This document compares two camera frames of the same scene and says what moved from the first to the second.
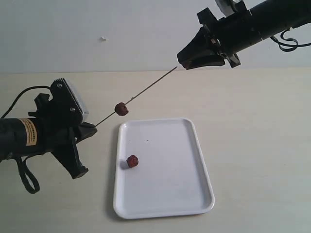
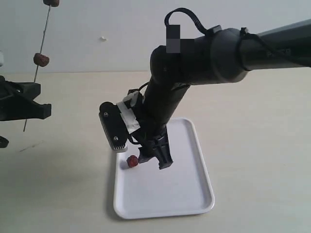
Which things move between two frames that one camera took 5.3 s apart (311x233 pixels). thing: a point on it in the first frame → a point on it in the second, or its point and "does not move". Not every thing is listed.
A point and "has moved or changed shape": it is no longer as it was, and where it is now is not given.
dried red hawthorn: x=132 y=161 does not move
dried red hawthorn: x=121 y=109 → x=40 y=59
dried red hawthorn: x=187 y=65 has moved or changed shape
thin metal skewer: x=140 y=92 → x=41 y=52
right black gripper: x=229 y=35 → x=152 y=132
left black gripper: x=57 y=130 → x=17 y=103
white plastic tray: x=171 y=176 does not move
